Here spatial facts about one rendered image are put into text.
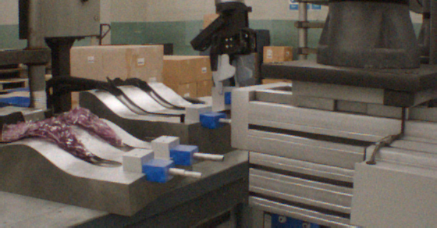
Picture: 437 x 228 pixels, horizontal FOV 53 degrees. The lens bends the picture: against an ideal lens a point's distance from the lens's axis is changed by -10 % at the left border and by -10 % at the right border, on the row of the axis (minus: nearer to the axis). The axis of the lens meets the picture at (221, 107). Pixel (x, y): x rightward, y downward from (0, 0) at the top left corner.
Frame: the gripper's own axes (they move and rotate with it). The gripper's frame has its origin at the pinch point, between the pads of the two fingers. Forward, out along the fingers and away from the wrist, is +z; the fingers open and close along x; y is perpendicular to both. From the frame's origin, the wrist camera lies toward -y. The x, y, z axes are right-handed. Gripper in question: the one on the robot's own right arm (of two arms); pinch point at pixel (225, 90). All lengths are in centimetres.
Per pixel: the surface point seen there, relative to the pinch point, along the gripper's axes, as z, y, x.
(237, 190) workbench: 23.7, 2.0, 1.0
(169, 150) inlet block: 12.6, 7.4, -28.3
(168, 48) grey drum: -126, -472, 502
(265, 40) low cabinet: -137, -348, 613
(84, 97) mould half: 0.4, -31.7, -17.7
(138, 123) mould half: 7.4, -12.4, -16.9
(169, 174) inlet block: 16.1, 13.7, -35.5
